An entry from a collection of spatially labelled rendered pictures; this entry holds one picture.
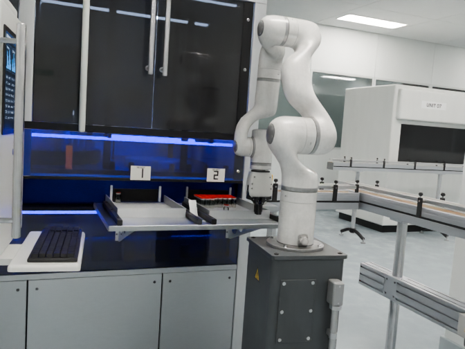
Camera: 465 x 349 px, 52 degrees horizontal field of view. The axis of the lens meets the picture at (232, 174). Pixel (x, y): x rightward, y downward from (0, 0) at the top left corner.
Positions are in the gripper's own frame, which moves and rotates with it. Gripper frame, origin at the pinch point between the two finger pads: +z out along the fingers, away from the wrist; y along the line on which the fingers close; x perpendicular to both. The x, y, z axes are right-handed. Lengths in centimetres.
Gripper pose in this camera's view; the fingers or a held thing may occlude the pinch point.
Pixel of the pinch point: (258, 209)
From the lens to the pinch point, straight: 191.4
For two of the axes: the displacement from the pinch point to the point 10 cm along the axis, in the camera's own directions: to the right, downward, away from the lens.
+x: 3.7, 0.8, -9.2
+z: -0.6, 10.0, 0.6
